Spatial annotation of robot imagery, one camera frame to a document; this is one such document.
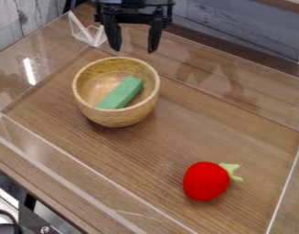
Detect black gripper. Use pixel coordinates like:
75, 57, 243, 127
95, 0, 175, 53

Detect brown wooden bowl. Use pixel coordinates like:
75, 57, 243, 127
72, 57, 162, 127

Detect green rectangular block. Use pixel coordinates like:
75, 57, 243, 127
96, 76, 143, 109

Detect red plush strawberry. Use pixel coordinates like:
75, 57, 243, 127
182, 161, 243, 201

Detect clear acrylic corner bracket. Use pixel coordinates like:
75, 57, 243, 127
67, 11, 107, 48

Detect clear acrylic tray wall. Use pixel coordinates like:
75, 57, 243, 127
0, 112, 197, 234

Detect black table leg bracket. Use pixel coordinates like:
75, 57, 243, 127
19, 193, 63, 234

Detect black cable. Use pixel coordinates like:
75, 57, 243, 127
0, 208, 23, 234

